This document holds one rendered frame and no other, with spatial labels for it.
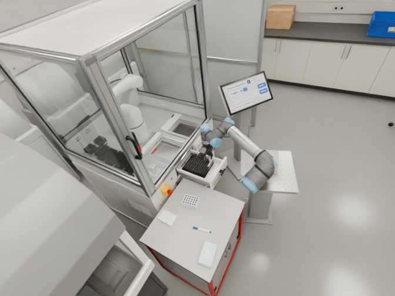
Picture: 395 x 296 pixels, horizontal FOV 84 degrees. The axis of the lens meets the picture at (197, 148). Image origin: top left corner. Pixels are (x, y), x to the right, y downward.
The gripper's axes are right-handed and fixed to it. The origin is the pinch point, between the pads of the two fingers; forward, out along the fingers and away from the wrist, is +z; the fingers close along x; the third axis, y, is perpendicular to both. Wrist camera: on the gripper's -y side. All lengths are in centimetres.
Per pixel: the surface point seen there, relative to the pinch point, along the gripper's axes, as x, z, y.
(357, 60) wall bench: -99, 37, 295
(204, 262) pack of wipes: -30, 17, -64
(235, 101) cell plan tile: 7, -7, 74
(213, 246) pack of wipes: -30, 17, -53
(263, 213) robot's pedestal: -48, 84, 19
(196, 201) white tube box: -2.1, 19.2, -27.3
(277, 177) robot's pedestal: -52, 22, 23
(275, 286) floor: -78, 97, -36
